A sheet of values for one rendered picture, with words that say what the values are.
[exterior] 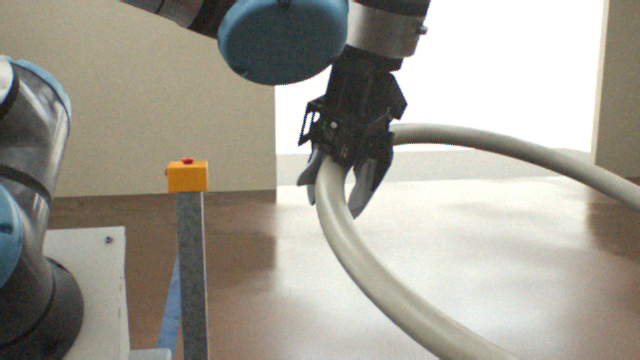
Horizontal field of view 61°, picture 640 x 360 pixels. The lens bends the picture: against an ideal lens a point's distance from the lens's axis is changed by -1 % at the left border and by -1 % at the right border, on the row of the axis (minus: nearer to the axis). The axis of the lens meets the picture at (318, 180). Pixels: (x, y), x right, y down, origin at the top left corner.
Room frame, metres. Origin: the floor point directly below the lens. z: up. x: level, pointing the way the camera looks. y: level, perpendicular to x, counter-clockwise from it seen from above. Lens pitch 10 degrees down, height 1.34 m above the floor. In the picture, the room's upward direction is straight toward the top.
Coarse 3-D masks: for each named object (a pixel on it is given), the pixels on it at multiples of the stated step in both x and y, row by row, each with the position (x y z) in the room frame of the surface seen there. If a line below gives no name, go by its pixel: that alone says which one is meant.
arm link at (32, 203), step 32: (0, 192) 0.58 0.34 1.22; (32, 192) 0.64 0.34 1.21; (0, 224) 0.56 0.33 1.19; (32, 224) 0.62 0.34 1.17; (0, 256) 0.54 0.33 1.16; (32, 256) 0.61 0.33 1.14; (0, 288) 0.55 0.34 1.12; (32, 288) 0.61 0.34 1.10; (0, 320) 0.58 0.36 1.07; (32, 320) 0.63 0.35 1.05
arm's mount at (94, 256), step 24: (48, 240) 0.82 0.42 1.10; (72, 240) 0.83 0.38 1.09; (96, 240) 0.83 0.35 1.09; (120, 240) 0.84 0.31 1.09; (72, 264) 0.80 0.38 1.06; (96, 264) 0.81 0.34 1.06; (120, 264) 0.81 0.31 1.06; (96, 288) 0.78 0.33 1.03; (120, 288) 0.78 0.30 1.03; (96, 312) 0.75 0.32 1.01; (120, 312) 0.77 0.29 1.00; (96, 336) 0.73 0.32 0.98; (120, 336) 0.74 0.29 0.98
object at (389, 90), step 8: (384, 72) 0.60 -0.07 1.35; (384, 80) 0.60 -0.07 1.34; (392, 80) 0.60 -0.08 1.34; (384, 88) 0.60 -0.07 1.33; (392, 88) 0.61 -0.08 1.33; (400, 88) 0.63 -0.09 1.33; (384, 96) 0.60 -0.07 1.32; (392, 96) 0.62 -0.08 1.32; (400, 96) 0.64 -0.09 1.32; (392, 104) 0.63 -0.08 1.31; (400, 104) 0.65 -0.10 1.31; (392, 112) 0.66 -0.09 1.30; (400, 112) 0.67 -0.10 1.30; (400, 120) 0.68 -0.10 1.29
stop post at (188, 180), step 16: (176, 176) 1.66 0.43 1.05; (192, 176) 1.66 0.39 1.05; (208, 176) 1.77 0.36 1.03; (176, 192) 1.66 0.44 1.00; (192, 192) 1.68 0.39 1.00; (176, 208) 1.68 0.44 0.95; (192, 208) 1.68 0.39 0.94; (176, 224) 1.68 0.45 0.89; (192, 224) 1.68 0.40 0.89; (192, 240) 1.68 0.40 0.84; (192, 256) 1.68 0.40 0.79; (192, 272) 1.68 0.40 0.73; (192, 288) 1.68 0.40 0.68; (192, 304) 1.68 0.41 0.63; (192, 320) 1.68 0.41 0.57; (192, 336) 1.68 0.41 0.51; (192, 352) 1.68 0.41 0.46; (208, 352) 1.73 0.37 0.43
